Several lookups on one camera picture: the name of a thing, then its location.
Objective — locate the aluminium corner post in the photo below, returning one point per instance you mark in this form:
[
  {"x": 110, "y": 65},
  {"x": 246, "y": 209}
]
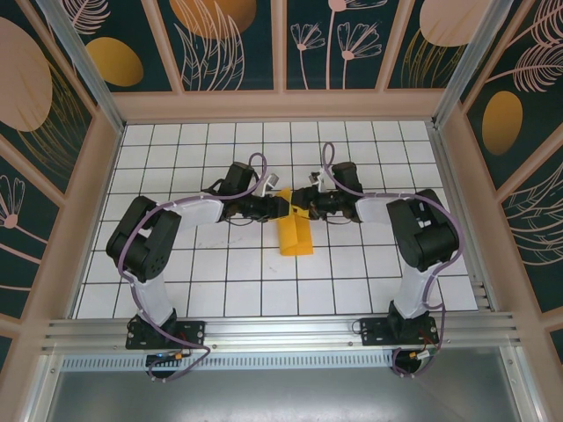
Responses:
[
  {"x": 88, "y": 74},
  {"x": 466, "y": 61}
]

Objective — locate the aluminium side rail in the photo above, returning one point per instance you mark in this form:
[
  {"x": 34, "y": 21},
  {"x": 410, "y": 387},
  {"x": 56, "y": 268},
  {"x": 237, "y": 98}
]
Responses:
[{"x": 449, "y": 176}]

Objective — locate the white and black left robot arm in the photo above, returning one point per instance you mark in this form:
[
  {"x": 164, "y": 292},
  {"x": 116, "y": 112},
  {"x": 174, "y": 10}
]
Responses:
[{"x": 202, "y": 213}]

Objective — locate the grey metal panel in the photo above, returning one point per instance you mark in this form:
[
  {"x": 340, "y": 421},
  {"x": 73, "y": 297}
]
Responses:
[{"x": 281, "y": 395}]

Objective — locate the aluminium front rail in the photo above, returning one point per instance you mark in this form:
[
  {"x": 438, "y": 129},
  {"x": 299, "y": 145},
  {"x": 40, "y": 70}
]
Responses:
[{"x": 281, "y": 329}]

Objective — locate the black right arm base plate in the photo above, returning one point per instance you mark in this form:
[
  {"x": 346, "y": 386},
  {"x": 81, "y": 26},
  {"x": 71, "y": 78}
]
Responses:
[{"x": 374, "y": 332}]

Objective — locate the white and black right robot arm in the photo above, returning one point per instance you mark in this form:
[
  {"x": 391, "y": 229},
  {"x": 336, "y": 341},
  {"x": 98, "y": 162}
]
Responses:
[{"x": 374, "y": 208}]

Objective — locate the yellow paper sheet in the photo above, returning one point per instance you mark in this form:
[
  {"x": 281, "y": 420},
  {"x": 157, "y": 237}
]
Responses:
[{"x": 292, "y": 237}]

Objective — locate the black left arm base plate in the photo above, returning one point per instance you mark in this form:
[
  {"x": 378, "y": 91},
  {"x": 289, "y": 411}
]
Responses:
[{"x": 193, "y": 334}]

